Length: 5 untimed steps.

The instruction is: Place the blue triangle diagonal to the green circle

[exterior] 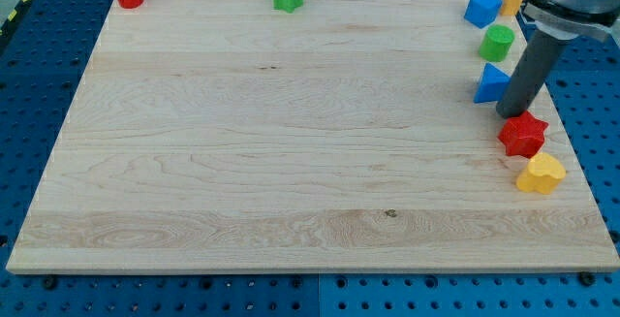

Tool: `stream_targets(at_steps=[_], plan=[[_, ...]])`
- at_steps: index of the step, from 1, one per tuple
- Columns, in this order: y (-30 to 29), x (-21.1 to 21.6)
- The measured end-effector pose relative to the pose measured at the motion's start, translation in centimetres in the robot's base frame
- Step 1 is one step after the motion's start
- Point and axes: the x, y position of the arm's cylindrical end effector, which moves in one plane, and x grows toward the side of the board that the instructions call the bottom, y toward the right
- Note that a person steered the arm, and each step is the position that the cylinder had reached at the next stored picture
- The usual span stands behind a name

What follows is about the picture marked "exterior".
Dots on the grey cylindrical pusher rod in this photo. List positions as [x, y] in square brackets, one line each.
[537, 60]

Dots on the blue triangle block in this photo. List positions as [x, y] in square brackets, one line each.
[492, 84]

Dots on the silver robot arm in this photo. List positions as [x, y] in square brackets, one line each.
[558, 22]

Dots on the green cylinder block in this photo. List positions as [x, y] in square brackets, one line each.
[496, 43]

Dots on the blue cube block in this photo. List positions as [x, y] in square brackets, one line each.
[482, 12]

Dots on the red star block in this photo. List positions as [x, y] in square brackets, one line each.
[523, 135]

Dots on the yellow heart block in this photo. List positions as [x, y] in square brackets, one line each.
[543, 173]

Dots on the wooden board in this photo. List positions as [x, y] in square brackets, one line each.
[223, 136]

